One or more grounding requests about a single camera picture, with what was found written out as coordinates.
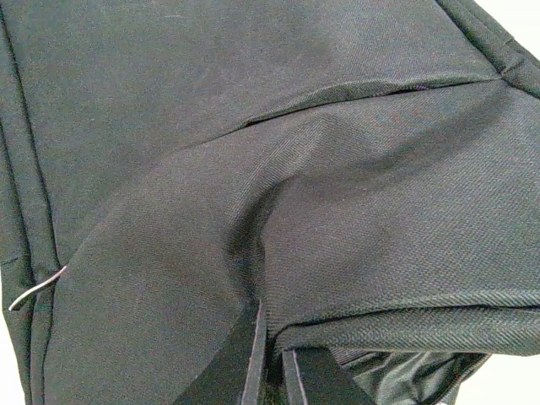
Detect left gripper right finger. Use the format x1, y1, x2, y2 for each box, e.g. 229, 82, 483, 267
282, 348, 374, 405

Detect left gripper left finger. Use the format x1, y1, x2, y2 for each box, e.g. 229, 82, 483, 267
175, 301, 267, 405

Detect black student backpack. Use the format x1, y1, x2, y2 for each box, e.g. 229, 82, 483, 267
1, 1, 539, 404

